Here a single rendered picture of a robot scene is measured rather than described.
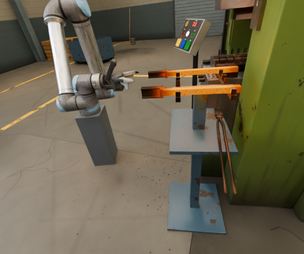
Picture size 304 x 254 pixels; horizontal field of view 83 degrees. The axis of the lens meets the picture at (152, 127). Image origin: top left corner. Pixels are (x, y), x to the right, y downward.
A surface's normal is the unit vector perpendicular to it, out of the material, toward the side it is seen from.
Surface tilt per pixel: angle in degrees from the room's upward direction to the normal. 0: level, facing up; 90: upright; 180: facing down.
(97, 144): 90
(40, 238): 0
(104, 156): 90
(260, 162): 90
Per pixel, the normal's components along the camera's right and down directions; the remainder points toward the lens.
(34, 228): -0.11, -0.82
